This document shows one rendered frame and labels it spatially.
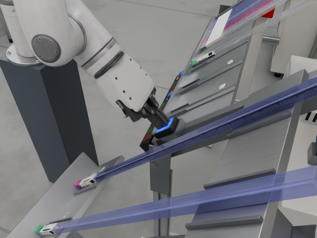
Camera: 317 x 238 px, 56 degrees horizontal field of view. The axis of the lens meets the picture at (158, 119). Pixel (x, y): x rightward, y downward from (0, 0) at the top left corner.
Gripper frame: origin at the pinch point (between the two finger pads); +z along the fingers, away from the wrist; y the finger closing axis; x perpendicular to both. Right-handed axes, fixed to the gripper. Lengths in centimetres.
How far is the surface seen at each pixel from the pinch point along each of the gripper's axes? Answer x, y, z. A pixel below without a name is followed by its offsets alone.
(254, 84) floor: -38, -135, 74
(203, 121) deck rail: 8.2, -0.5, 5.0
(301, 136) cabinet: 12.7, -25.2, 36.6
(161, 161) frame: -4.5, 3.9, 7.9
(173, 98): -6.0, -16.3, 4.5
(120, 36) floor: -123, -166, -3
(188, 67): -6.0, -31.6, 4.4
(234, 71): 11.5, -18.2, 6.1
